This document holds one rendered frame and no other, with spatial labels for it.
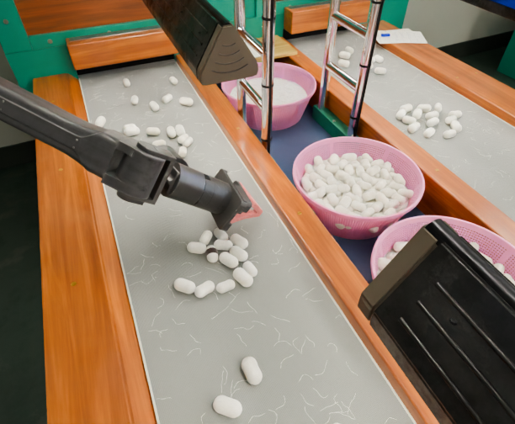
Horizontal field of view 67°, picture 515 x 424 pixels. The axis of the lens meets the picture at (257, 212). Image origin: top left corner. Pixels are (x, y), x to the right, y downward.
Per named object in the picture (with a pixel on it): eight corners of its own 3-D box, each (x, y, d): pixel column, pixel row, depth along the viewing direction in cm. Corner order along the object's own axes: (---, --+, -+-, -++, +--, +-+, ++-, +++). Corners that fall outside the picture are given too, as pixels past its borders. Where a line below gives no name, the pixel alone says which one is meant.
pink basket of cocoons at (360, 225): (365, 274, 74) (376, 241, 67) (265, 205, 87) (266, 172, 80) (434, 206, 87) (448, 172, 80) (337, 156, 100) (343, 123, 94)
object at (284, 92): (247, 138, 105) (246, 119, 101) (220, 100, 120) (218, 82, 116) (320, 120, 111) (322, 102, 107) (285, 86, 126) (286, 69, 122)
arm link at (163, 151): (118, 199, 56) (142, 146, 54) (101, 167, 64) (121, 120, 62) (188, 217, 64) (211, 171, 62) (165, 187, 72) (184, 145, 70)
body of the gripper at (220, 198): (229, 170, 71) (196, 156, 66) (250, 205, 64) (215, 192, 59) (209, 197, 73) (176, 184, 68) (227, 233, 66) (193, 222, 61)
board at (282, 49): (197, 73, 114) (197, 69, 113) (183, 54, 124) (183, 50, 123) (297, 55, 124) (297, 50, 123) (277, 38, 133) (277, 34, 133)
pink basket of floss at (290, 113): (294, 146, 103) (297, 114, 97) (206, 124, 111) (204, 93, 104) (324, 101, 121) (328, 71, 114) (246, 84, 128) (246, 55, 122)
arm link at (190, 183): (161, 200, 58) (179, 167, 57) (147, 181, 63) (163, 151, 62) (198, 213, 63) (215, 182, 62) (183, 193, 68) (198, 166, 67)
